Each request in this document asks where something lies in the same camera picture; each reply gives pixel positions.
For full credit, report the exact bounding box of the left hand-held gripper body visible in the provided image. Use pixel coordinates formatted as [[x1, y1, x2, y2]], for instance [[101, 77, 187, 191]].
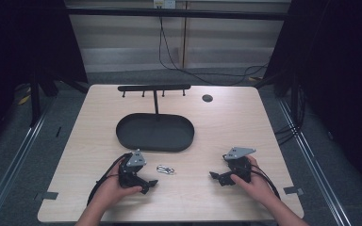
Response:
[[118, 149, 150, 190]]

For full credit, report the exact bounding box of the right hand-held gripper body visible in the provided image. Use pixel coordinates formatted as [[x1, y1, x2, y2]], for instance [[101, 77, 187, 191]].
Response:
[[222, 146, 256, 184]]

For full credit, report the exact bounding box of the person's left hand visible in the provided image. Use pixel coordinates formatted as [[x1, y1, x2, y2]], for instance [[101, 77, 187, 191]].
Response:
[[95, 165, 143, 207]]

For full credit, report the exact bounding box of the person's right hand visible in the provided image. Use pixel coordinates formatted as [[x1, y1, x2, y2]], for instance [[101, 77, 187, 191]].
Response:
[[230, 155, 274, 205]]

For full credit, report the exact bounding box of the small metal clip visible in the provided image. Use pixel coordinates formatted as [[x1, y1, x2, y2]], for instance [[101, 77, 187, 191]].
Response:
[[156, 164, 176, 176]]

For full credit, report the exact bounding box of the black hook stand with tray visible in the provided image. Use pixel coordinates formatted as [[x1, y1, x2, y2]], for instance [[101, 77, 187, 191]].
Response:
[[115, 83, 196, 153]]

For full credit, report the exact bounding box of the grey tape strip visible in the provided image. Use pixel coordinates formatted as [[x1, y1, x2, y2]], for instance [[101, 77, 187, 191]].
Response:
[[283, 186, 305, 196], [34, 191, 59, 202]]

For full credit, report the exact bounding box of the black metal stand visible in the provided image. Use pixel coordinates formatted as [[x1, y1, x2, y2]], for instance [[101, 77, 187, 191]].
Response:
[[28, 73, 43, 128]]

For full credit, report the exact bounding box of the dark curtain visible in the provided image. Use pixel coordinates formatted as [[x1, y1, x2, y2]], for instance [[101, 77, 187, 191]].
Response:
[[0, 0, 89, 152], [263, 0, 362, 196]]

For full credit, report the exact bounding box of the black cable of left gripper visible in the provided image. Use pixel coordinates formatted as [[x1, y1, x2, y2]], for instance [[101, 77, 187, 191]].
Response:
[[86, 152, 133, 207]]

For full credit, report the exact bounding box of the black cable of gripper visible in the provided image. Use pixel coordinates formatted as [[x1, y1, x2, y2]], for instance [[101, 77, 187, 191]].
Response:
[[86, 152, 133, 207], [250, 163, 281, 200]]

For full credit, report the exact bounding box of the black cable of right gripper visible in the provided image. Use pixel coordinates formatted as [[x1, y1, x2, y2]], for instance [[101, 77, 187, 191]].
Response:
[[250, 163, 281, 200]]

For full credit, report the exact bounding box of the bundle of black floor cables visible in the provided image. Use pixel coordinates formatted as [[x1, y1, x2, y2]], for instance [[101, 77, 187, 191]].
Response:
[[273, 83, 307, 147]]

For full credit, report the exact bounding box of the aluminium floor rail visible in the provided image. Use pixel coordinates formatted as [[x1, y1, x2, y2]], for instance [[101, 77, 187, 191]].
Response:
[[277, 98, 353, 226], [0, 103, 55, 226]]

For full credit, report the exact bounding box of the black hanging wall cable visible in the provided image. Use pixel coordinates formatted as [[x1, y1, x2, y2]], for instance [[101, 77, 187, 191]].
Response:
[[157, 6, 270, 87]]

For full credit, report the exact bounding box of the black horizontal frame bar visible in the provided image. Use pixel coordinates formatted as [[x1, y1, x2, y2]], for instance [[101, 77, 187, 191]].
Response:
[[65, 7, 296, 22]]

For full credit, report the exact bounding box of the white wall socket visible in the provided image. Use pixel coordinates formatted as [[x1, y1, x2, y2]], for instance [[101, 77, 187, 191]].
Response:
[[153, 0, 177, 9]]

